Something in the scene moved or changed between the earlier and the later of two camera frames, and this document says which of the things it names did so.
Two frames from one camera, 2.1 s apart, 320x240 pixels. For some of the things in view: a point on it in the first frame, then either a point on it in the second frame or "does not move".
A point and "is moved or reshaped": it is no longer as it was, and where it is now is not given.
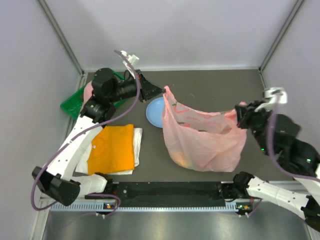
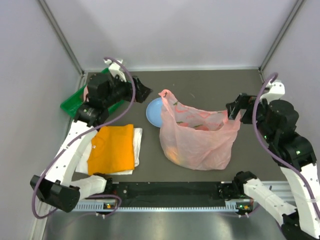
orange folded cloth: [112, 150] does not move
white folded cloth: [82, 166] does not move
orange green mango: [179, 158] → [172, 155]
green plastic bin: [73, 105] does not move
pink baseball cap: [88, 92] does not move
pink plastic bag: [207, 141] is moved or reshaped
